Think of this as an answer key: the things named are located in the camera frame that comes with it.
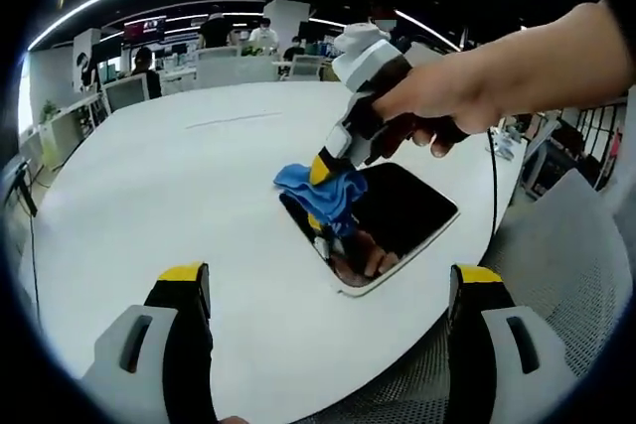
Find wall screen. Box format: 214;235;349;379
123;17;168;44

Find black tablet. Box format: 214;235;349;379
277;161;461;299

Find person's right hand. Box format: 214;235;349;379
372;65;504;158

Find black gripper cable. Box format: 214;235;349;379
485;127;500;249

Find blue cleaning cloth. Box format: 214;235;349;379
272;162;370;239

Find black chair frame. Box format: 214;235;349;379
0;154;39;217

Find person's grey shirt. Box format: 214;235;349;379
611;165;636;266

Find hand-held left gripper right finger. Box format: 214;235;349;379
446;263;572;424

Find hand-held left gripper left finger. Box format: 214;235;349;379
81;260;220;424

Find grey mesh office chair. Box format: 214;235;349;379
317;168;633;424

